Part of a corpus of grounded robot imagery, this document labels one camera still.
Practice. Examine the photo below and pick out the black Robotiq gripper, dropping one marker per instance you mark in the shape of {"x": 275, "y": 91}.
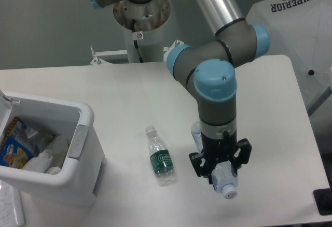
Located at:
{"x": 220, "y": 150}

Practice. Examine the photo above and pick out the crushed clear blue bottle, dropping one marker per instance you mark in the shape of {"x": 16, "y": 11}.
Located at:
{"x": 224, "y": 179}

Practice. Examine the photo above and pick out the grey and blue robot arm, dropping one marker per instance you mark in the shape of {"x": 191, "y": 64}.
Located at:
{"x": 207, "y": 72}

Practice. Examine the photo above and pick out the white trash can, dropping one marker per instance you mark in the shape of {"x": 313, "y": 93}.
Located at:
{"x": 78, "y": 180}

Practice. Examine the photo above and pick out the clear bottle with green label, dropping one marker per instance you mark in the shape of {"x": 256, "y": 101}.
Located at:
{"x": 160, "y": 158}

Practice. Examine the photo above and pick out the black device at table edge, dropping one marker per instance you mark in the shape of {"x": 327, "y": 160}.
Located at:
{"x": 323, "y": 201}

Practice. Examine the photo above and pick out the white Superior umbrella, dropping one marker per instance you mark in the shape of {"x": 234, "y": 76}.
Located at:
{"x": 301, "y": 30}

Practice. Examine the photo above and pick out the white crumpled tissue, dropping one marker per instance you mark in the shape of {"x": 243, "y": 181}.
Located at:
{"x": 49, "y": 161}

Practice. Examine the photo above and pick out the silver crumpled wrapper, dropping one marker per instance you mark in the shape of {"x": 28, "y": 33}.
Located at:
{"x": 32, "y": 139}

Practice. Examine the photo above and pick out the blue snack bag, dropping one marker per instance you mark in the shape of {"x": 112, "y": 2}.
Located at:
{"x": 16, "y": 147}

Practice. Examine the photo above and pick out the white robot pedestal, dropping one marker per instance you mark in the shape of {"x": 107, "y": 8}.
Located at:
{"x": 143, "y": 28}

